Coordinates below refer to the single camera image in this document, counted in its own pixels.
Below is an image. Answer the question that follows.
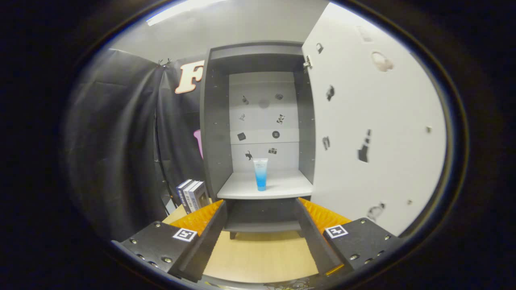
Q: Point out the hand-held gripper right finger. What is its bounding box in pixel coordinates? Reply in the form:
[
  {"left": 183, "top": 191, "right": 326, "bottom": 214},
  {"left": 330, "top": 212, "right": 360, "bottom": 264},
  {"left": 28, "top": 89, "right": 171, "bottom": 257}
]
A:
[{"left": 296, "top": 197, "right": 404, "bottom": 278}]

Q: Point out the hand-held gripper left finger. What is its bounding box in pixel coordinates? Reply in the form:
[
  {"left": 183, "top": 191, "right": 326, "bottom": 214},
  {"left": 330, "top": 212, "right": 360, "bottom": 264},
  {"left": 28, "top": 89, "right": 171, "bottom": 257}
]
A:
[{"left": 111, "top": 199, "right": 228, "bottom": 283}]

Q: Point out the white cabinet door black handle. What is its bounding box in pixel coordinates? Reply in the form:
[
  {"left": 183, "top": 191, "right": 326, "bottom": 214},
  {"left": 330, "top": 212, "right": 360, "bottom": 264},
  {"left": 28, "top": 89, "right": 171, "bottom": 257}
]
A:
[{"left": 302, "top": 2, "right": 447, "bottom": 237}]

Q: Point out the grey cabinet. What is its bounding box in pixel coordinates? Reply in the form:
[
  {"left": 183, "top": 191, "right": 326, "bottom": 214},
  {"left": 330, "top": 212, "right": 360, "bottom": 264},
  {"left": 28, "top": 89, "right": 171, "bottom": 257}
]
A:
[{"left": 200, "top": 40, "right": 317, "bottom": 240}]

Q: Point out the black backdrop cloth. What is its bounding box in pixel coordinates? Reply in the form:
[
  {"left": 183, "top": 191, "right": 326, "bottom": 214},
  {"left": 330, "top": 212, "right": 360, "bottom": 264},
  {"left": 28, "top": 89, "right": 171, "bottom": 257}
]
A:
[{"left": 62, "top": 48, "right": 207, "bottom": 242}]

